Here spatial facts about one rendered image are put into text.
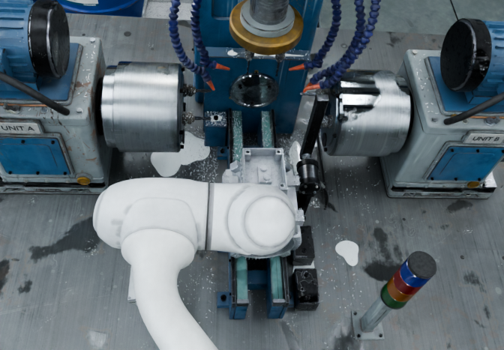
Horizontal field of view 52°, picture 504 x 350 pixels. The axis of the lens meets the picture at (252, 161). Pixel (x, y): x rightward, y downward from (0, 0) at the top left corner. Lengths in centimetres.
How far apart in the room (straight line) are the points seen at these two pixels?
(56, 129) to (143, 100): 23
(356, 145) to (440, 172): 29
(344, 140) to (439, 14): 243
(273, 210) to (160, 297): 18
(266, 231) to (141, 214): 17
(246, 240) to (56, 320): 86
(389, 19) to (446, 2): 47
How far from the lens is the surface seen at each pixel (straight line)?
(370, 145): 146
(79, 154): 146
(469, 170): 163
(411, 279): 113
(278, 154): 127
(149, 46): 199
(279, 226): 70
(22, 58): 130
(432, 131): 144
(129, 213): 74
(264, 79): 152
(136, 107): 136
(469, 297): 164
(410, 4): 376
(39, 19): 128
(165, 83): 137
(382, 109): 143
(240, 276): 135
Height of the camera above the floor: 217
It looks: 56 degrees down
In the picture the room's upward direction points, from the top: 9 degrees clockwise
